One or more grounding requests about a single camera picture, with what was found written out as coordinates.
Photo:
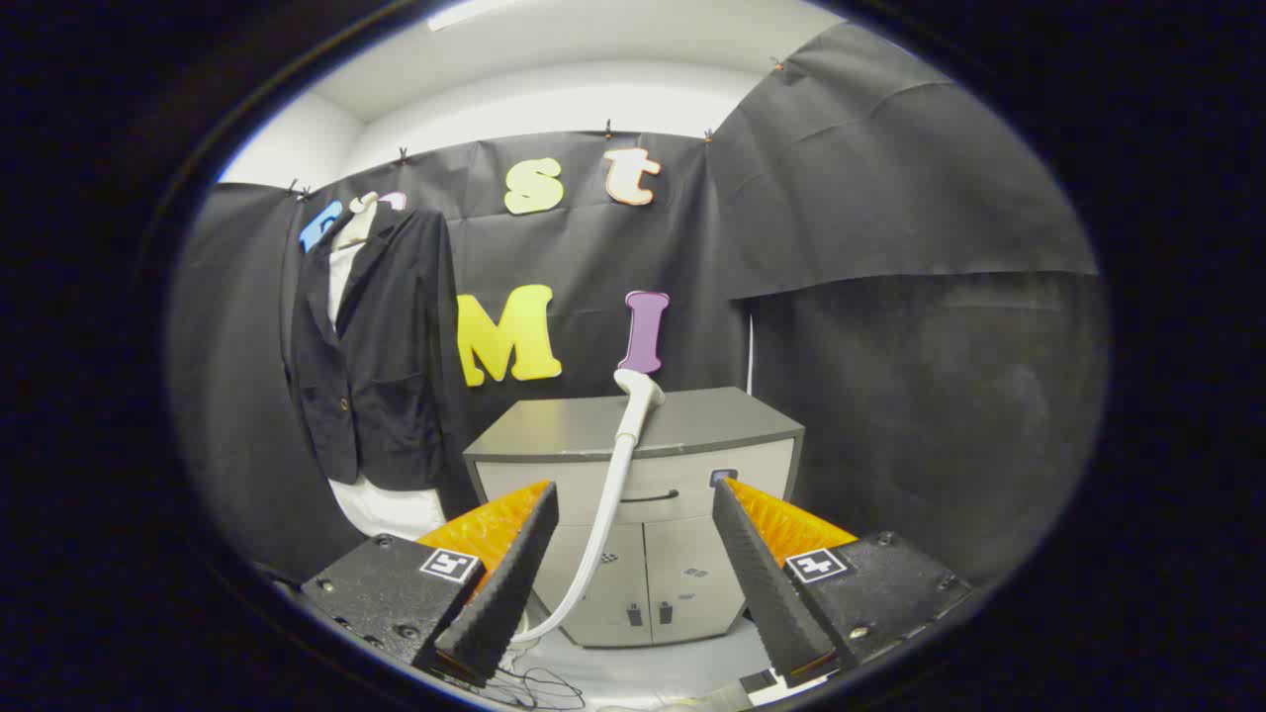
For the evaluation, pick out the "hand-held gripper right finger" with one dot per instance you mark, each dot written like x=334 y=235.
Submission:
x=762 y=583

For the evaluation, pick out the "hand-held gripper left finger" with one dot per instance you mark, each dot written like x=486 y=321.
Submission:
x=504 y=593

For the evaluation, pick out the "white garment steamer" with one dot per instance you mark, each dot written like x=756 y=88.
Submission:
x=621 y=465

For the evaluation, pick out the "black suit jacket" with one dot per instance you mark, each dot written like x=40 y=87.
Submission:
x=386 y=346

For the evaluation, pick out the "cream clothes hanger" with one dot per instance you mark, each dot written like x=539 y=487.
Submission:
x=356 y=222

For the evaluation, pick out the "grey cabinet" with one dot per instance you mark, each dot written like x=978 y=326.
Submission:
x=692 y=574

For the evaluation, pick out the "black backdrop cloth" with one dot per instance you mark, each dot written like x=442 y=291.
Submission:
x=890 y=297

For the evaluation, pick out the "row of small black clips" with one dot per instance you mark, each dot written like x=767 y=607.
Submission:
x=607 y=129

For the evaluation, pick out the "ceiling light panel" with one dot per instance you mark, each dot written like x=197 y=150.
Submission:
x=465 y=12

